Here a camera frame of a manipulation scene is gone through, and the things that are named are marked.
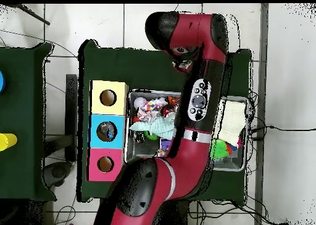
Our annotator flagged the shallow mesh bin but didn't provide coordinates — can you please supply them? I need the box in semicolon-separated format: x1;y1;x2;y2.
123;89;251;172

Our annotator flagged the white baseball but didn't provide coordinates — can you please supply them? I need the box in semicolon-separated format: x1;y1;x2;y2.
133;96;147;109

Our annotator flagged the black power cable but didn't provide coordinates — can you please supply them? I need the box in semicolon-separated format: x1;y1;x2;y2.
249;124;316;142

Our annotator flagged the crushed red cola can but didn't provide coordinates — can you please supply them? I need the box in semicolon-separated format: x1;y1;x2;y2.
160;104;177;119

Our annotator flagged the blue toy block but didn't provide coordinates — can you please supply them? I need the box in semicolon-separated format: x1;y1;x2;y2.
159;138;172;150

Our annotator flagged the yellow cylinder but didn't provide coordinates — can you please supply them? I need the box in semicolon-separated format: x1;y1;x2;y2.
0;132;18;152

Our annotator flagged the crumpled colourful dotted paper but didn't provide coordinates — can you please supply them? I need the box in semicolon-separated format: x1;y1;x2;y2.
136;98;168;123

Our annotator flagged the green spiky puffer toy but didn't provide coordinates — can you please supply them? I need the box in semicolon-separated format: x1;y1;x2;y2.
210;138;230;160

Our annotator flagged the wooden box with three holes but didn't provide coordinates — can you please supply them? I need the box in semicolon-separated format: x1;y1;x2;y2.
85;80;130;182

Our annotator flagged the grey round base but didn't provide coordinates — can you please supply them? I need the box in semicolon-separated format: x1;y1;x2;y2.
43;161;73;188

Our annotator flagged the orange tiger-striped ball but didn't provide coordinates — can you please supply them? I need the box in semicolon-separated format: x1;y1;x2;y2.
167;95;181;106

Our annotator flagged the mint green cloth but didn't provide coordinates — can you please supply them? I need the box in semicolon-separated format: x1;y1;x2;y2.
128;116;177;140

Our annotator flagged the dark green side table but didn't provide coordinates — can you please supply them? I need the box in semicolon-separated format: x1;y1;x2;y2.
0;41;57;202

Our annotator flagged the cream knitted cloth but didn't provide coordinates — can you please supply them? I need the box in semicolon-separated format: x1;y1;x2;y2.
213;99;247;146

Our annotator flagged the small bright green toy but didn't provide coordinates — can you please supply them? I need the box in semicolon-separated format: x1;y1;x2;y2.
144;130;159;141

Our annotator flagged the crushed black can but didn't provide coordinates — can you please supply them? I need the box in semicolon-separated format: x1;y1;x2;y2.
133;131;145;144

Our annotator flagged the dark rod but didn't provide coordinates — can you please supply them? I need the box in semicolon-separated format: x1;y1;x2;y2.
9;3;51;26

